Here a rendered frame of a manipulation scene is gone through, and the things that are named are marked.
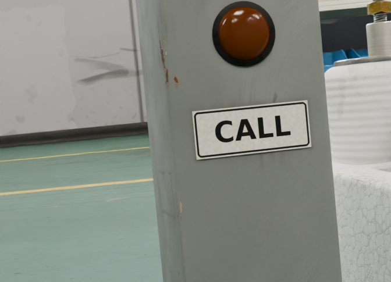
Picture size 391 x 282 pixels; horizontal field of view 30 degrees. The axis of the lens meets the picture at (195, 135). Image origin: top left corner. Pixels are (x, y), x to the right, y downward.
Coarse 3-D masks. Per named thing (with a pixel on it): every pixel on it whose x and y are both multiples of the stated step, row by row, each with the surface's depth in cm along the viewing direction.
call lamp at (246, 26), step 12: (228, 12) 30; (240, 12) 30; (252, 12) 30; (228, 24) 30; (240, 24) 30; (252, 24) 30; (264, 24) 30; (228, 36) 30; (240, 36) 30; (252, 36) 30; (264, 36) 30; (228, 48) 30; (240, 48) 30; (252, 48) 30; (264, 48) 30
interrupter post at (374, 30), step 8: (368, 24) 55; (376, 24) 55; (384, 24) 55; (368, 32) 56; (376, 32) 55; (384, 32) 55; (368, 40) 56; (376, 40) 55; (384, 40) 55; (368, 48) 56; (376, 48) 55; (384, 48) 55; (368, 56) 56
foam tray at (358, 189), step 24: (336, 168) 50; (360, 168) 49; (384, 168) 49; (336, 192) 48; (360, 192) 44; (384, 192) 41; (360, 216) 44; (384, 216) 41; (360, 240) 45; (384, 240) 41; (360, 264) 45; (384, 264) 42
